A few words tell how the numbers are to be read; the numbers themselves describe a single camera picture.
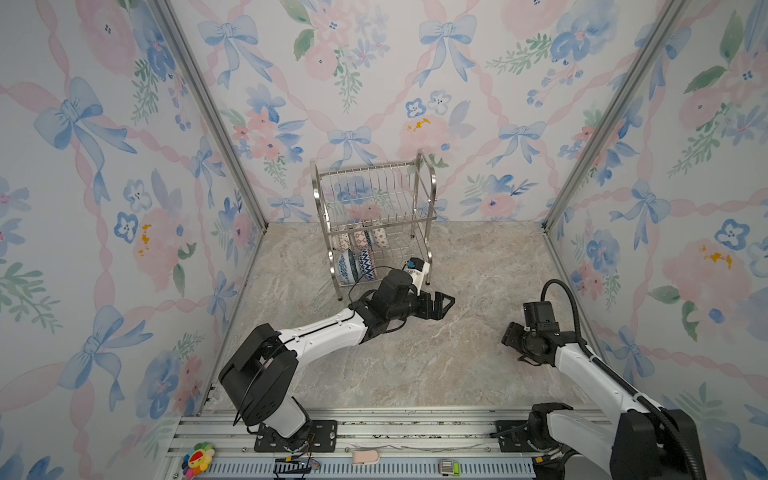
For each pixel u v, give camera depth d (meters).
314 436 0.73
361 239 1.00
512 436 0.73
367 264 0.92
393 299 0.63
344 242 0.98
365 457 0.70
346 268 0.91
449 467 0.68
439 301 0.71
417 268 0.72
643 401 0.44
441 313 0.70
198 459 0.70
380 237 1.00
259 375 0.43
